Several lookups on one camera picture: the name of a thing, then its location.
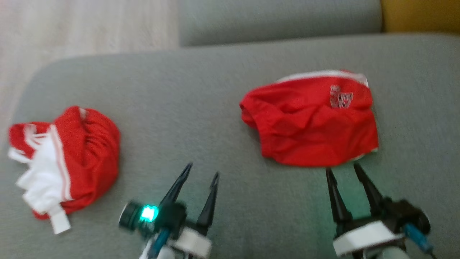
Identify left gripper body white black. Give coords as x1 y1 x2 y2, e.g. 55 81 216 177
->
154 204 213 259

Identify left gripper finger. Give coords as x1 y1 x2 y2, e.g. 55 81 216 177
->
159 162 193 211
196 172 220 236

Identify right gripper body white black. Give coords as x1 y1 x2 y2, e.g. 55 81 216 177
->
332 212 406 258

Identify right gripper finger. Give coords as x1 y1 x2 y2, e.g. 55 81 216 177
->
325 168 353 224
353 163 386 217

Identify red jersey with white trim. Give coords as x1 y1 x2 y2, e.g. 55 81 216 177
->
8 105 121 235

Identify red shorts with white waistband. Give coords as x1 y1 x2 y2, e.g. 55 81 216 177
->
239 69 379 168

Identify grey sofa seat cushion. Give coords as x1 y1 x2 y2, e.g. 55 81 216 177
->
0 33 460 259

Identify grey sofa back cushion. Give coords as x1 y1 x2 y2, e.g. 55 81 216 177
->
179 0 383 47

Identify blue cable on left gripper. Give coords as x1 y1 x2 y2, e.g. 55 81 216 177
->
148 228 172 259

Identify blue cable on gripper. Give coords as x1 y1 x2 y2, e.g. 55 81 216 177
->
403 223 437 259
148 228 172 259

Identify blue cable on right gripper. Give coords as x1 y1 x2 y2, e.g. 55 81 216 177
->
403 223 437 259

